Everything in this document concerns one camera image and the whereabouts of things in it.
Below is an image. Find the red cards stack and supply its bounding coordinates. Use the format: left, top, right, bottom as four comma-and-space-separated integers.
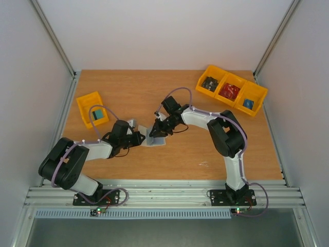
219, 83, 240, 100

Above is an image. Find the yellow bin with black cards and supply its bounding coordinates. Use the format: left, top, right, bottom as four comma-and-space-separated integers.
195, 65, 228, 98

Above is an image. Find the grey slotted cable duct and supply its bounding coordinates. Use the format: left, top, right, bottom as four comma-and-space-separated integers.
34, 208, 231, 220

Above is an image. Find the single yellow bin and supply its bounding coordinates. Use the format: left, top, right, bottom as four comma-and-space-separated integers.
76, 91, 109, 129

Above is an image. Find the yellow bin with red cards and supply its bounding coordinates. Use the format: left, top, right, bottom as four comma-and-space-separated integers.
214, 73, 247, 107

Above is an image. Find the blue card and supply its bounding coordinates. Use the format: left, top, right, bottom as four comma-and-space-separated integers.
243, 98, 254, 110

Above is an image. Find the teal credit card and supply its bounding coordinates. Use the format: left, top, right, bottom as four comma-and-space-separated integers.
92, 109, 104, 121

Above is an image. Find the yellow bin with blue card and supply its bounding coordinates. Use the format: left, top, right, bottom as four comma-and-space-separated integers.
234, 81, 268, 117

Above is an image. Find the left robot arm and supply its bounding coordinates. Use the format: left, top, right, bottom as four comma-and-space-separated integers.
38, 120, 145, 205

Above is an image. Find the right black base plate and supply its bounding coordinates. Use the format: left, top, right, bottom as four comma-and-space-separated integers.
207, 189, 257, 206

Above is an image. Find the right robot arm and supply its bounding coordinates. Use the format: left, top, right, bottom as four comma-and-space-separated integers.
149, 96, 249, 205

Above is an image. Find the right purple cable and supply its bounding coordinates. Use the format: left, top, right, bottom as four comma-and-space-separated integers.
155, 86, 269, 219

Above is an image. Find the black cards stack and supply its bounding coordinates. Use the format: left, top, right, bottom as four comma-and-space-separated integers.
201, 77, 218, 92

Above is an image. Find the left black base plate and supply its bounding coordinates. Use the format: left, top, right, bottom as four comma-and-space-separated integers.
72, 189, 120, 206

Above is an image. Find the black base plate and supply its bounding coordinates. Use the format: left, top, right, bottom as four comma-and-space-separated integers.
207, 189, 257, 206
72, 189, 120, 206

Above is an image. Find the beige card holder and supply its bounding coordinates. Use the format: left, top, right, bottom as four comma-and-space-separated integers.
138, 125, 166, 147

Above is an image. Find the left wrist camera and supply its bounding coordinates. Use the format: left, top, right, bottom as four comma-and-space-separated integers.
127, 119, 137, 128

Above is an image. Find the aluminium rail frame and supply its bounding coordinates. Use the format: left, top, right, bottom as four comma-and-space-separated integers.
13, 70, 319, 246

